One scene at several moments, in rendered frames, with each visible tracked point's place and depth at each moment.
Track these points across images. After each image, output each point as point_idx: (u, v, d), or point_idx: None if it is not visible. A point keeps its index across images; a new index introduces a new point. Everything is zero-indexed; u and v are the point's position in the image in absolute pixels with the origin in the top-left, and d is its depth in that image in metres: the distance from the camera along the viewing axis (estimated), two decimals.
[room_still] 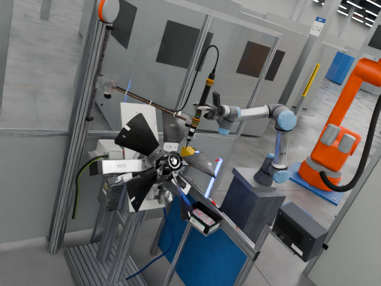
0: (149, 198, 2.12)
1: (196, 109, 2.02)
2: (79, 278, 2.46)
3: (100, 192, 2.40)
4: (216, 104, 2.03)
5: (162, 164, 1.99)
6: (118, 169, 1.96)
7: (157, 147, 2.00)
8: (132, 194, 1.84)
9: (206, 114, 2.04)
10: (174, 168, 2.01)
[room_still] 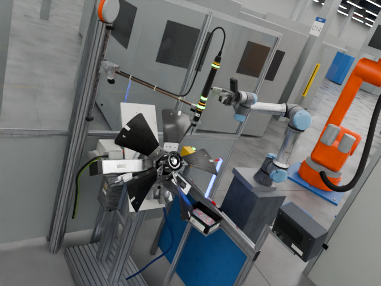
0: (149, 198, 2.12)
1: (213, 94, 2.05)
2: (79, 278, 2.46)
3: (100, 192, 2.40)
4: (233, 89, 2.05)
5: (162, 164, 1.99)
6: (118, 169, 1.96)
7: (157, 147, 2.00)
8: (132, 194, 1.84)
9: (223, 100, 2.06)
10: (174, 168, 2.01)
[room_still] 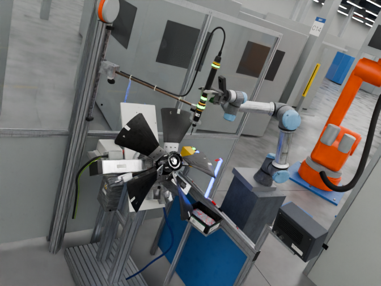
0: (149, 198, 2.12)
1: (202, 93, 1.98)
2: (79, 278, 2.46)
3: (100, 192, 2.40)
4: (221, 88, 1.99)
5: (165, 151, 2.03)
6: (118, 169, 1.96)
7: (176, 143, 2.10)
8: (131, 124, 1.92)
9: (211, 99, 2.00)
10: (169, 162, 1.99)
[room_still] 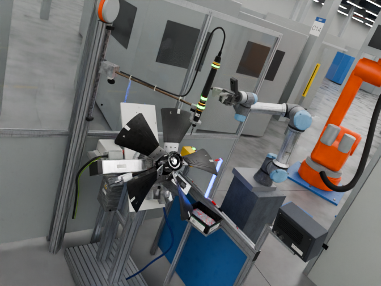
0: (149, 198, 2.12)
1: (213, 94, 2.06)
2: (79, 278, 2.46)
3: (100, 192, 2.40)
4: (233, 89, 2.05)
5: (165, 151, 2.03)
6: (118, 169, 1.96)
7: (176, 143, 2.10)
8: (131, 124, 1.92)
9: (223, 100, 2.06)
10: (169, 162, 1.99)
